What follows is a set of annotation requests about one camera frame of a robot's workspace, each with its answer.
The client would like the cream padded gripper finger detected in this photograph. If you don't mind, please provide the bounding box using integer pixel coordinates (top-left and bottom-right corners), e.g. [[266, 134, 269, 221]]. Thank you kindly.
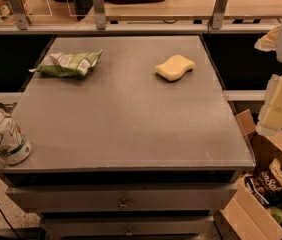
[[254, 26, 279, 52], [256, 74, 282, 136]]

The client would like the yellow sponge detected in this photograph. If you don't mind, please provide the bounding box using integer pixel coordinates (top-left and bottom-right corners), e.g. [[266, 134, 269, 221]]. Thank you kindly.
[[155, 55, 196, 82]]

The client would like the dark sea salt snack bag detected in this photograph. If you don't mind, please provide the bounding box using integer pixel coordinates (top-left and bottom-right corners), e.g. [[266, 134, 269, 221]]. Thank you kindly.
[[244, 170, 282, 207]]

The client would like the green snack bag in box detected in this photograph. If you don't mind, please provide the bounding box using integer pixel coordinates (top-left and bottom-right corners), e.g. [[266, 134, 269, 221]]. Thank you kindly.
[[268, 206, 282, 224]]

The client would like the green jalapeno chip bag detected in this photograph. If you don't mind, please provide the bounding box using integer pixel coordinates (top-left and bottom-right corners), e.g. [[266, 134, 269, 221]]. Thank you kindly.
[[30, 50, 102, 78]]

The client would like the cardboard box of snacks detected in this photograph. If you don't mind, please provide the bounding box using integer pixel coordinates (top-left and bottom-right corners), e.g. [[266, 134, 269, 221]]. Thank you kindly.
[[221, 110, 282, 240]]

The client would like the lower grey drawer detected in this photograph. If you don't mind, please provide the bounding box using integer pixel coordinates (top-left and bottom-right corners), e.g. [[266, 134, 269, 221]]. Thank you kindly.
[[40, 216, 214, 237]]

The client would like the white green soda can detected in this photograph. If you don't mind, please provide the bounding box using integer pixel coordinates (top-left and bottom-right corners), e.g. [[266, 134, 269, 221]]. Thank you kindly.
[[0, 108, 32, 165]]

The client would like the right metal bracket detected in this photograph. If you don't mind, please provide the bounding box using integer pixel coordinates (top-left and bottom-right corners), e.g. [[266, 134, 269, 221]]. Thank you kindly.
[[209, 0, 228, 29]]

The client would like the metal bracket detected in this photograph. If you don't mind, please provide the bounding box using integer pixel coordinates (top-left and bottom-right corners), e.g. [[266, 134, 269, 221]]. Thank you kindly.
[[92, 0, 107, 30], [8, 0, 30, 30], [209, 0, 228, 29]]

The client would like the middle metal bracket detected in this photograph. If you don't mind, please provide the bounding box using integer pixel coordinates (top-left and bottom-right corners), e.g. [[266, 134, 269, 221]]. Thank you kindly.
[[92, 0, 107, 30]]

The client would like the left metal bracket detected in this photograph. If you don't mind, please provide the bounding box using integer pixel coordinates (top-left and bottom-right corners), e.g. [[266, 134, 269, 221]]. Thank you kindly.
[[8, 0, 30, 30]]

